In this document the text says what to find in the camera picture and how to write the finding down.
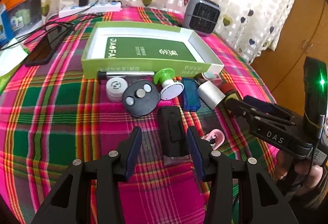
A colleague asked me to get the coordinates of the black charging cable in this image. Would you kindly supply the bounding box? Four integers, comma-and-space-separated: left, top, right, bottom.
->
0, 0, 105, 50

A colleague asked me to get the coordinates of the small pink clip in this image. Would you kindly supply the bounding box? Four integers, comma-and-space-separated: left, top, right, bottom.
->
201, 129, 225, 150

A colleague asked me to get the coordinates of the wooden cabinet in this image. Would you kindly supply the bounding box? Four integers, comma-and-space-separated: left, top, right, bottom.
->
252, 0, 327, 114

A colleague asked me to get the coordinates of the white blue power strip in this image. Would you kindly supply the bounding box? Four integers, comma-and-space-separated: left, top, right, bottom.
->
58, 2, 122, 18

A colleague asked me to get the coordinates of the grey mini fan heater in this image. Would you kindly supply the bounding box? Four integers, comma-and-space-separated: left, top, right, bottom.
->
182, 0, 221, 36

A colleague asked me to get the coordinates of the green tissue pack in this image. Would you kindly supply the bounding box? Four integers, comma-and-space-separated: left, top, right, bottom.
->
1, 38, 29, 92

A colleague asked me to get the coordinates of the blue usb stick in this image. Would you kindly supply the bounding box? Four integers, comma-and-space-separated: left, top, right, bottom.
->
181, 78, 201, 112

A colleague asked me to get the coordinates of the blue white carton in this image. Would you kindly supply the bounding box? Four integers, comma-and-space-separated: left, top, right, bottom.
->
0, 3, 15, 47

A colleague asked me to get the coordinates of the pink grey folding holder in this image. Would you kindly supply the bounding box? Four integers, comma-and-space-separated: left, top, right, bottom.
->
201, 72, 222, 86

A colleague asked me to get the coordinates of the brown bottle red cap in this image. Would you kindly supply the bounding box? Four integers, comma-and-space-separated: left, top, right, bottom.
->
220, 83, 243, 108

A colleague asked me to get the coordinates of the white round small jar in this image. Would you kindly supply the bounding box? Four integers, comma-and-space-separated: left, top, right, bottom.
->
106, 77, 128, 102

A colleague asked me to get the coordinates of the plaid pink green tablecloth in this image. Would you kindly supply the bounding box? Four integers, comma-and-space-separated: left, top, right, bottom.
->
1, 7, 277, 223

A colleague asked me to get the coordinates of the silver black lighter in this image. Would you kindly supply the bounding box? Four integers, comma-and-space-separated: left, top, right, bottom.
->
97, 71, 155, 80

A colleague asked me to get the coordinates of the person right hand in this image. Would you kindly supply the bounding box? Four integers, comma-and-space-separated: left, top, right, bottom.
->
274, 150, 323, 196

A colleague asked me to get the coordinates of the black rectangular stamp device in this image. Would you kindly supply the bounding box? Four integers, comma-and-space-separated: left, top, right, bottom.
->
158, 106, 190, 158

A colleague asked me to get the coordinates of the orange black storage box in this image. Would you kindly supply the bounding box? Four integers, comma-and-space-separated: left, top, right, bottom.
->
1, 0, 42, 36

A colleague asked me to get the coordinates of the green white cardboard box tray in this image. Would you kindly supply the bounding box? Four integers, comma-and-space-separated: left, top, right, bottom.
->
81, 21, 224, 79

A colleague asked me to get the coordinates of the black round three-button remote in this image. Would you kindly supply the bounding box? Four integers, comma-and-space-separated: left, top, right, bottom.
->
122, 80, 161, 118

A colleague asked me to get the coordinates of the white usb charger block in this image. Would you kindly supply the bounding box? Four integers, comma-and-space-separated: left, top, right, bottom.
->
195, 80, 226, 110

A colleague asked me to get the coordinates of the black smartphone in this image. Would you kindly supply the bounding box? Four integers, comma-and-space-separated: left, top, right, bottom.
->
24, 25, 72, 67

